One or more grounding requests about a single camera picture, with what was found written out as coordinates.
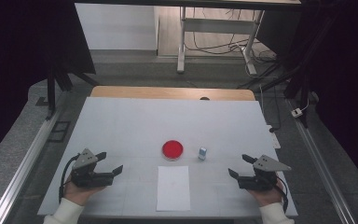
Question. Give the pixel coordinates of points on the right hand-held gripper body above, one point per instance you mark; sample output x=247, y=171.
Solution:
x=261, y=180

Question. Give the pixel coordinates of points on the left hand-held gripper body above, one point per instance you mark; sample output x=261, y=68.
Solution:
x=88, y=179

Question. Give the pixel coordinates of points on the small white blue stamp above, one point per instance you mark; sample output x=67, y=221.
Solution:
x=202, y=153

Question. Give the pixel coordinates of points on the round red ink pad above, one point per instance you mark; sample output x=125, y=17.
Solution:
x=172, y=149

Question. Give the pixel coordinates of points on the person's right hand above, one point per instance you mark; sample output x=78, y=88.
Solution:
x=268, y=197

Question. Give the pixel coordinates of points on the person's left hand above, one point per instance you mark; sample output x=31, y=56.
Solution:
x=77, y=194

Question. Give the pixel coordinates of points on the white table cover board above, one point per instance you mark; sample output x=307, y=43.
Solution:
x=136, y=124

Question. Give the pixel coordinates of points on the white paper sheet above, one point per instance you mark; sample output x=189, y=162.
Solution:
x=173, y=188

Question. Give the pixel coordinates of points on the black metal stand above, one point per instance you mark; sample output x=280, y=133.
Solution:
x=51, y=90
x=301, y=77

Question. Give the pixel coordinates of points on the wooden table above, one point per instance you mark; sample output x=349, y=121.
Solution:
x=167, y=93

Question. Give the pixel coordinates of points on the dark curtain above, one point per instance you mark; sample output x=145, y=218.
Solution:
x=18, y=62
x=348, y=77

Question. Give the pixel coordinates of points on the aluminium floor rail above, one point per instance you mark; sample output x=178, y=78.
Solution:
x=28, y=165
x=320, y=165

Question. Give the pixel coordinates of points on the white metal desk frame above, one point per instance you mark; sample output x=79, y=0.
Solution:
x=217, y=25

